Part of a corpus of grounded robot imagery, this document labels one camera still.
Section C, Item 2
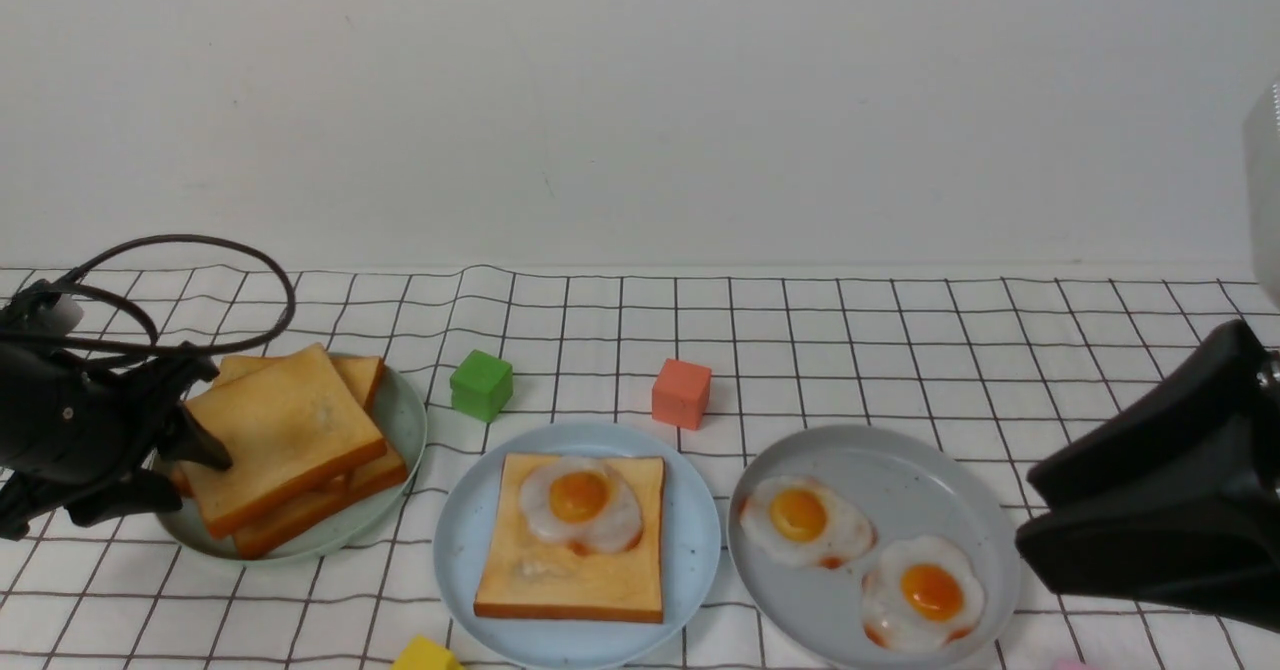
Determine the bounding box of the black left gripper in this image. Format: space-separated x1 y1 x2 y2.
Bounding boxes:
1 343 233 541

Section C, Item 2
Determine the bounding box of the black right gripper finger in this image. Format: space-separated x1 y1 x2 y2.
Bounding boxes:
1028 319 1277 509
1015 497 1279 632

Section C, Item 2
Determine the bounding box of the toast slice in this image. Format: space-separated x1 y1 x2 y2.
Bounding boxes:
474 453 666 624
232 447 408 560
212 355 385 411
177 345 388 539

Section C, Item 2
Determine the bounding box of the fried egg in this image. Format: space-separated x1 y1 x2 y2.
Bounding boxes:
737 475 878 570
518 456 645 556
860 535 986 655

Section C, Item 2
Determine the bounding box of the pale green plate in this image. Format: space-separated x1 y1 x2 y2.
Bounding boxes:
157 368 428 568

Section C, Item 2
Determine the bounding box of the white checkered tablecloth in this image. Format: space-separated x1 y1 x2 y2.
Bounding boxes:
3 266 1277 669

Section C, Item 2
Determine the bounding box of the grey plate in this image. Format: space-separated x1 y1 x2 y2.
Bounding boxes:
726 425 1021 669

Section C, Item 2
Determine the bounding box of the yellow cube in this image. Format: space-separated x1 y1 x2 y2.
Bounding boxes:
390 635 465 670

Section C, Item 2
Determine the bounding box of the green cube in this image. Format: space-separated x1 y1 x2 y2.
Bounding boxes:
449 350 515 423

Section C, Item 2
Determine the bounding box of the orange-red cube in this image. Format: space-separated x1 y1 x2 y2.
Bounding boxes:
650 357 712 430

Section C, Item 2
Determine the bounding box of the light blue plate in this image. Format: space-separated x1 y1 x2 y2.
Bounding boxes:
433 421 722 669

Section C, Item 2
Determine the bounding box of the black cable loop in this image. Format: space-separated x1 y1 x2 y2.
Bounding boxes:
0 234 298 369

